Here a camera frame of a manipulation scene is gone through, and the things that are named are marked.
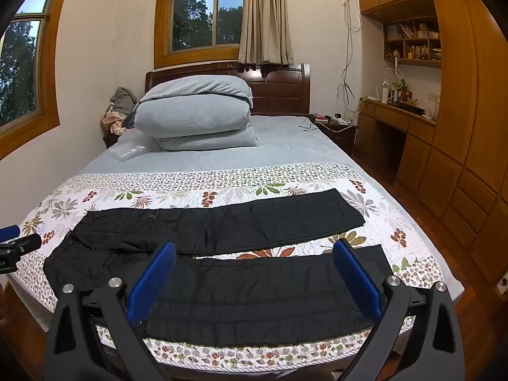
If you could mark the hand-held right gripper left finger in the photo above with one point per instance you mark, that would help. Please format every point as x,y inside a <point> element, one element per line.
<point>153,281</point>

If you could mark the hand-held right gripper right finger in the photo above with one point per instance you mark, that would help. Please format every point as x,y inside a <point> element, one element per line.
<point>357,281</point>

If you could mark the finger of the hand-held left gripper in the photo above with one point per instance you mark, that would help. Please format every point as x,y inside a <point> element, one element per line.
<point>8,233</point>
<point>27,243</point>

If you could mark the black pants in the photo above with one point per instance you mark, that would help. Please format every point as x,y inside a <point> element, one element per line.
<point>238,301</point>

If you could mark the white floral quilt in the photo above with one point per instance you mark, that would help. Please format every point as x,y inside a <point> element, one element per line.
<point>397,214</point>

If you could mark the dark wooden nightstand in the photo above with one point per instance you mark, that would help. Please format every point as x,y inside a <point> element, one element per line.
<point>110,141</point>
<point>337,137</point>

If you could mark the clear plastic bag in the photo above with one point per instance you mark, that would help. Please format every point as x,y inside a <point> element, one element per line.
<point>129,151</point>

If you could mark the white floor socket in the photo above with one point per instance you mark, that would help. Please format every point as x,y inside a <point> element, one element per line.
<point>503,280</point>

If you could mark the light blue bedsheet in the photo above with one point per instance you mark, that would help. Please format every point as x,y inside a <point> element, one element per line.
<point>285,143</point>

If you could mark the wooden framed window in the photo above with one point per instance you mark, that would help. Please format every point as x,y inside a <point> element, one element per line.
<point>20,71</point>
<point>198,16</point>

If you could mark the white power strip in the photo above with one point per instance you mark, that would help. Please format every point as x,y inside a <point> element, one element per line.
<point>340,119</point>

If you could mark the wooden built-in desk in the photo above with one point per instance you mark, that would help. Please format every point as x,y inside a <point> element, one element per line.
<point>401,121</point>

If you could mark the red and black box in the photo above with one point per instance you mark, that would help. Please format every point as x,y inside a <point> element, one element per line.
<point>319,118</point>

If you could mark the light blue folded duvet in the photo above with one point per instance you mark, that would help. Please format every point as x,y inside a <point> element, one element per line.
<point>190,115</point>

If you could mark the grey garment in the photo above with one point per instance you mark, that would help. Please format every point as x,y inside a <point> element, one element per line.
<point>124,99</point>

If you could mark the black laptop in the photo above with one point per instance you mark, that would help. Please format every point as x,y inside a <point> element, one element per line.
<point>409,107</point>

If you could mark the white cylinder device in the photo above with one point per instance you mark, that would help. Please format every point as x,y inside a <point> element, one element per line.
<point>384,93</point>

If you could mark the wooden wardrobe unit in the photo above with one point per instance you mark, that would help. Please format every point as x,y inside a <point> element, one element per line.
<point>468,107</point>

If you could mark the white desk lamp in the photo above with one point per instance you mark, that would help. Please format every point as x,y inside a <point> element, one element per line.
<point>391,72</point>

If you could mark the wooden cubby shelf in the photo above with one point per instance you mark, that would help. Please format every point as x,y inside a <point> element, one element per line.
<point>412,43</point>

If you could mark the row of books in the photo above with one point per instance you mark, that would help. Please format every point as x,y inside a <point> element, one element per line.
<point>401,31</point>

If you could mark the beige curtain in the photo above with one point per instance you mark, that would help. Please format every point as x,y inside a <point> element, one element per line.
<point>264,16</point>

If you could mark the wall outlet plate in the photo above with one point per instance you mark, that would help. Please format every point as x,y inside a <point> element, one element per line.
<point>433,96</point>

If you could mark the dark wooden bed frame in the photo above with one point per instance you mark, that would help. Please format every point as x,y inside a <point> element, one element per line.
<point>278,87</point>

